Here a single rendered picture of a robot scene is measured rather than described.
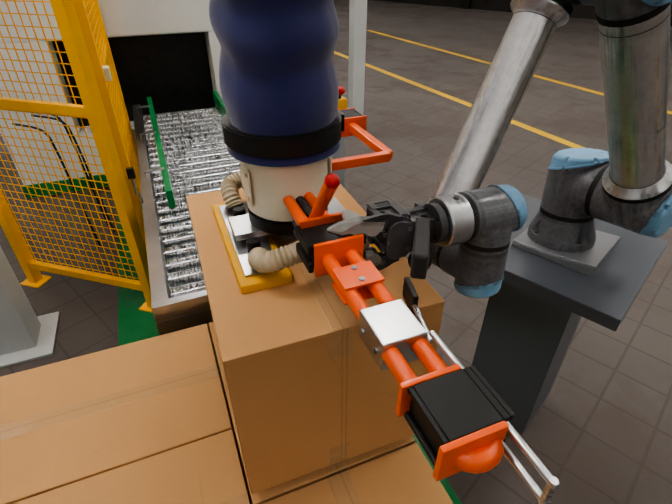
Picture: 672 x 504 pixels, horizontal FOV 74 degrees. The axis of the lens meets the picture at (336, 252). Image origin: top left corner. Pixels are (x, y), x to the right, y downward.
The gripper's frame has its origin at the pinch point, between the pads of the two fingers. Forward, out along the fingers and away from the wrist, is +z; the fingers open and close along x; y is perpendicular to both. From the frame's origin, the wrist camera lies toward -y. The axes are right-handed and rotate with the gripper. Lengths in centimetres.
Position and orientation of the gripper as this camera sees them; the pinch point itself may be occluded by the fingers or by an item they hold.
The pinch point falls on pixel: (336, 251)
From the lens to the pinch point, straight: 70.3
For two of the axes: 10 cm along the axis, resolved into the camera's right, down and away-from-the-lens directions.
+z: -9.3, 2.1, -3.1
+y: -3.7, -5.2, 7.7
